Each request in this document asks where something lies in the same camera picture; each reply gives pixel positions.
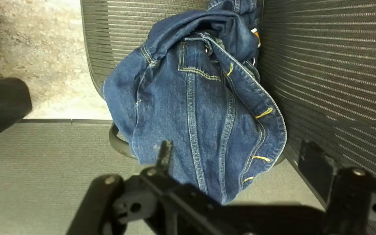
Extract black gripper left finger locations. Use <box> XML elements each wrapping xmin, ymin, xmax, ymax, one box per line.
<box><xmin>65</xmin><ymin>140</ymin><xmax>241</xmax><ymax>235</ymax></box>

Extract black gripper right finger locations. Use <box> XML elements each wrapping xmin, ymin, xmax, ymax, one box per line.
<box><xmin>298</xmin><ymin>141</ymin><xmax>376</xmax><ymax>235</ymax></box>

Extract blue denim jeans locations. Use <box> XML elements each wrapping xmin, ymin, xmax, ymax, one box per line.
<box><xmin>102</xmin><ymin>0</ymin><xmax>288</xmax><ymax>206</ymax></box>

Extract grey mesh office chair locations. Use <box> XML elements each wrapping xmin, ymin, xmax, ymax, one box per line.
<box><xmin>80</xmin><ymin>0</ymin><xmax>376</xmax><ymax>210</ymax></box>

